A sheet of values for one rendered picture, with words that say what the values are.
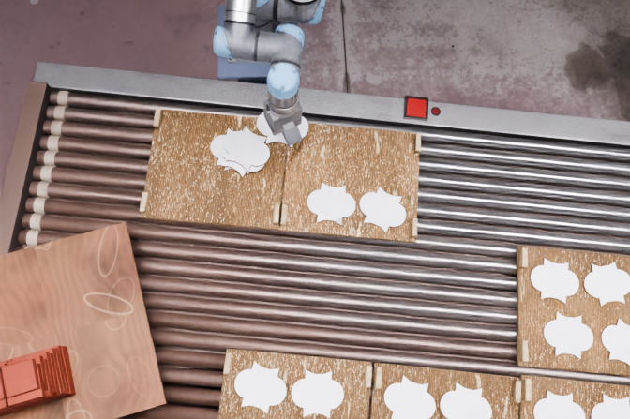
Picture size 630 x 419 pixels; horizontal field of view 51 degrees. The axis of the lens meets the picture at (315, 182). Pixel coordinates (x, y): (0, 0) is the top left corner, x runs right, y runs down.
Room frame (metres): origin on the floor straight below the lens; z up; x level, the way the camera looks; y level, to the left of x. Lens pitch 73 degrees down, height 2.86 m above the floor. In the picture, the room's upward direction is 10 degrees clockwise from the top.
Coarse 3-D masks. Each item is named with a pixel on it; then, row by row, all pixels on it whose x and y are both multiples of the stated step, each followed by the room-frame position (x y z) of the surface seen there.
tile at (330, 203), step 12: (312, 192) 0.57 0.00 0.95; (324, 192) 0.57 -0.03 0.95; (336, 192) 0.58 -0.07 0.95; (312, 204) 0.53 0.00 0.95; (324, 204) 0.54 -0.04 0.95; (336, 204) 0.54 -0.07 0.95; (348, 204) 0.55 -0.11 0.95; (324, 216) 0.50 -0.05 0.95; (336, 216) 0.51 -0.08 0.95; (348, 216) 0.51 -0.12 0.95
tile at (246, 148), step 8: (232, 136) 0.68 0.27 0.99; (240, 136) 0.69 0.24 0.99; (248, 136) 0.69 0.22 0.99; (256, 136) 0.70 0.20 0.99; (224, 144) 0.65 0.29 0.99; (232, 144) 0.66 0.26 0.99; (240, 144) 0.66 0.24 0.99; (248, 144) 0.67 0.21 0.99; (256, 144) 0.67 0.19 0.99; (264, 144) 0.67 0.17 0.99; (232, 152) 0.63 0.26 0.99; (240, 152) 0.64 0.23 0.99; (248, 152) 0.64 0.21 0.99; (256, 152) 0.65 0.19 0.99; (264, 152) 0.65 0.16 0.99; (232, 160) 0.61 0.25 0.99; (240, 160) 0.61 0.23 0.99; (248, 160) 0.62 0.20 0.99; (256, 160) 0.62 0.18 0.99; (264, 160) 0.63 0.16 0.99; (248, 168) 0.59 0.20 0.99
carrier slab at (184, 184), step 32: (160, 128) 0.69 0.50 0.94; (192, 128) 0.70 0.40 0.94; (224, 128) 0.72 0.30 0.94; (256, 128) 0.74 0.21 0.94; (160, 160) 0.58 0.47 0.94; (192, 160) 0.60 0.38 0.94; (160, 192) 0.49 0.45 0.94; (192, 192) 0.50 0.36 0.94; (224, 192) 0.52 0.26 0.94; (256, 192) 0.54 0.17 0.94; (224, 224) 0.43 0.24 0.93; (256, 224) 0.44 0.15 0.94
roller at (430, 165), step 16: (48, 128) 0.63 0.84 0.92; (64, 128) 0.64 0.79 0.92; (80, 128) 0.64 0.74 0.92; (96, 128) 0.65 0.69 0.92; (112, 128) 0.66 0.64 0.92; (128, 128) 0.68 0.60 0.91; (432, 160) 0.75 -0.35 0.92; (448, 160) 0.76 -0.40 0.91; (480, 176) 0.73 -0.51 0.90; (496, 176) 0.74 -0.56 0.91; (512, 176) 0.74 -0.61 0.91; (528, 176) 0.75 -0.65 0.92; (544, 176) 0.76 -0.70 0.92; (560, 176) 0.77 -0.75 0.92; (576, 176) 0.78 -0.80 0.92; (592, 176) 0.79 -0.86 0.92; (608, 176) 0.80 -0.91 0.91
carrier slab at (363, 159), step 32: (320, 128) 0.78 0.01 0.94; (352, 128) 0.80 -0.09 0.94; (288, 160) 0.66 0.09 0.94; (320, 160) 0.67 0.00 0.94; (352, 160) 0.69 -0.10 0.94; (384, 160) 0.71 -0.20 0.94; (416, 160) 0.73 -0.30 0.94; (288, 192) 0.56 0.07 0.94; (352, 192) 0.59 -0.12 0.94; (416, 192) 0.63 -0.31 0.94; (288, 224) 0.46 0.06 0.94; (320, 224) 0.48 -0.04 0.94; (352, 224) 0.49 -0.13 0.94
